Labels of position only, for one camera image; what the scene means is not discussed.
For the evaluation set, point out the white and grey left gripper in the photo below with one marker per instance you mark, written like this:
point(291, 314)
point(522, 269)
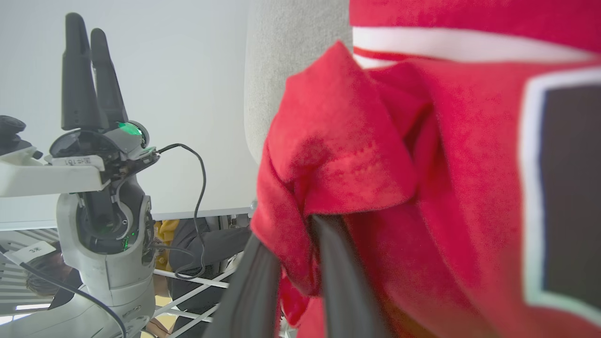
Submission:
point(84, 150)

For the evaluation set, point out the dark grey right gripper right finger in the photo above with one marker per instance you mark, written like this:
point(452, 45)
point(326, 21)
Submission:
point(345, 291)

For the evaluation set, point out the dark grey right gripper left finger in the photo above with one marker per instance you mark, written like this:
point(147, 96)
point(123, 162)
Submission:
point(256, 291)

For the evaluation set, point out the red Bulls basketball jersey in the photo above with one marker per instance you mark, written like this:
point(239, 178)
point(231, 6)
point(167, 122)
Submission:
point(357, 141)

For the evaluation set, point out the white metal rack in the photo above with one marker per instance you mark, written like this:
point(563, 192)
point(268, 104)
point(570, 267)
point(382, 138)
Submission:
point(197, 280)

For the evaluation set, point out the person in dark jacket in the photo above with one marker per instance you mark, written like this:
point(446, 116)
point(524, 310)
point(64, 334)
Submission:
point(216, 244)

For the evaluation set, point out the yellow garment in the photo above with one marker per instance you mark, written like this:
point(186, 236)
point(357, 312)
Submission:
point(166, 234)

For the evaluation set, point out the grey fabric sofa cushion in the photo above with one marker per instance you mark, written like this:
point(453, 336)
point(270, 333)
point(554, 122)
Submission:
point(291, 47)

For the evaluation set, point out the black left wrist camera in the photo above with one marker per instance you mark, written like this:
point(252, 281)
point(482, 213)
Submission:
point(9, 126)

